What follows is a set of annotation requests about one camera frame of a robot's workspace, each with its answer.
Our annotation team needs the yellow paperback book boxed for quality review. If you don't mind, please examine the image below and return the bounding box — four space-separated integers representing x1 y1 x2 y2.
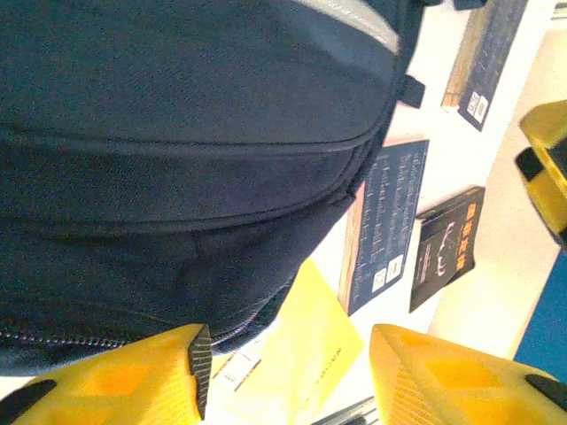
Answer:
212 256 367 425

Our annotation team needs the dark blue paperback book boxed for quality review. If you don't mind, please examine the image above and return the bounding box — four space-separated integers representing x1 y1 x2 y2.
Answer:
440 0 531 133
338 139 431 318

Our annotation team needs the navy blue student backpack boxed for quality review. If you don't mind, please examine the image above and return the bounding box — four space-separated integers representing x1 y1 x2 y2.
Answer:
0 0 427 377

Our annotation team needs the aluminium front frame rail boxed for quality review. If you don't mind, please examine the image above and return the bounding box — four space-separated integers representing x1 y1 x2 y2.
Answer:
309 396 377 425

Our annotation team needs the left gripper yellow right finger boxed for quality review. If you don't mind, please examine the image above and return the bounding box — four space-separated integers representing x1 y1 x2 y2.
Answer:
369 323 567 425

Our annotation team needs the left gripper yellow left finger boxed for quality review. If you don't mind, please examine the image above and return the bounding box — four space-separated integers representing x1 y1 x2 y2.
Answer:
0 322 212 425

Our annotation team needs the black book with gold title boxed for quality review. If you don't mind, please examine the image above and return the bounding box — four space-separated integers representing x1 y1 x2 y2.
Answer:
408 185 487 314

